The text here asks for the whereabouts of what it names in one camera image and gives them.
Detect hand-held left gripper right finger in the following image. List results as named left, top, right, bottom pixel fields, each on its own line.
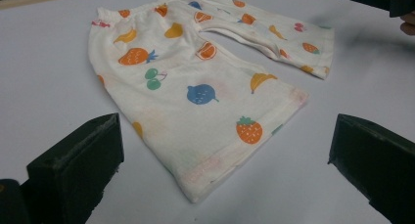
left=328, top=112, right=415, bottom=224

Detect white fruit print pants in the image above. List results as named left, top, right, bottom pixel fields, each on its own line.
left=87, top=0, right=336, bottom=204

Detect wooden table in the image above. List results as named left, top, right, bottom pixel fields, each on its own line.
left=0, top=0, right=111, bottom=11

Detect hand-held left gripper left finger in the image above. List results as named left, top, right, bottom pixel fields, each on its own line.
left=19, top=112, right=125, bottom=224

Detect pale lilac board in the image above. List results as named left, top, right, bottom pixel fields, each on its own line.
left=0, top=0, right=415, bottom=224

